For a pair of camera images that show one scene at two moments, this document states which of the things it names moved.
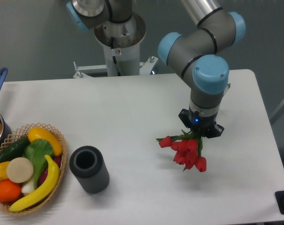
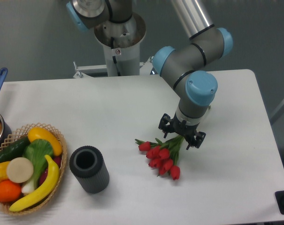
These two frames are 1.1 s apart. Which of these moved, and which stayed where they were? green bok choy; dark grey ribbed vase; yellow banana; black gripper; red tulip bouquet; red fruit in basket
Moved: black gripper; red tulip bouquet
Stayed: yellow banana; red fruit in basket; dark grey ribbed vase; green bok choy
